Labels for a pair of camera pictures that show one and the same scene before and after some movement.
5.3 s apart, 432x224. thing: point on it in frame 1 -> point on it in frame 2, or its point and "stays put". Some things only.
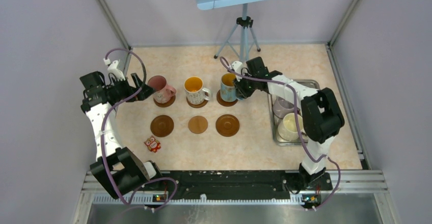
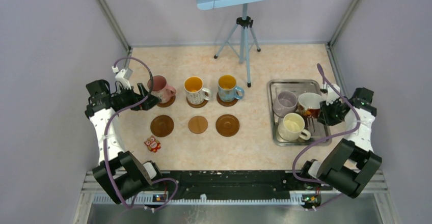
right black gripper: (241, 91) -> (324, 116)
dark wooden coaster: (162, 126) stays put
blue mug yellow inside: (228, 90) stays put
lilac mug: (281, 107) stays put
